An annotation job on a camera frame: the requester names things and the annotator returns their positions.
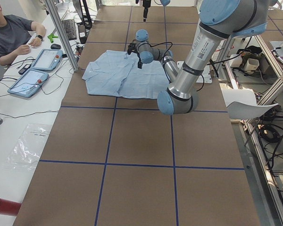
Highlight clear plastic bag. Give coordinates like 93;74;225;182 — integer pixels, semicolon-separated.
3;123;52;172

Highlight black phone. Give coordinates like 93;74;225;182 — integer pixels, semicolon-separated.
18;64;31;75

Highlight black computer mouse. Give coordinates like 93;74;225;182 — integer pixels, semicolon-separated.
50;44;61;49

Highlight aluminium frame post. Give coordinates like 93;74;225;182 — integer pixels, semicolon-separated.
44;0;78;72

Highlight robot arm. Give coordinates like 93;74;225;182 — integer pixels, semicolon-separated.
127;29;179;83
157;0;270;115

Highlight teach pendant tablet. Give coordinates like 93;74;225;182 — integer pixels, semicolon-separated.
31;49;63;72
8;69;49;98

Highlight red cylinder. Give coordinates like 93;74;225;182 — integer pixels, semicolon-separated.
0;198;22;216

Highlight green plastic tool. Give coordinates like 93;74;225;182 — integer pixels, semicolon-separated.
47;33;58;43

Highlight upper teach pendant tablet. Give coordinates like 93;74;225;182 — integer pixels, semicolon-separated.
31;49;63;72

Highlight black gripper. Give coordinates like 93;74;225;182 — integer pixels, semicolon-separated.
127;42;143;69

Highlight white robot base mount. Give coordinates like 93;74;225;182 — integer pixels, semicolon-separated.
196;65;212;83

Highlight lower teach pendant tablet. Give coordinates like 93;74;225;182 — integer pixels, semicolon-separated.
8;69;49;98

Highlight white curved sheet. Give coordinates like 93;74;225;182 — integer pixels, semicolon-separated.
221;89;278;120

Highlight black keyboard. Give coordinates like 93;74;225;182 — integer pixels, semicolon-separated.
61;19;77;40

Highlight light blue button-up shirt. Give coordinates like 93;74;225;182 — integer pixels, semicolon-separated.
82;50;169;99

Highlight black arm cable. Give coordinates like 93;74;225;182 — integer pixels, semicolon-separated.
148;41;215;92

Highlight person in grey shirt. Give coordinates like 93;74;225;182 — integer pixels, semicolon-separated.
0;5;46;66

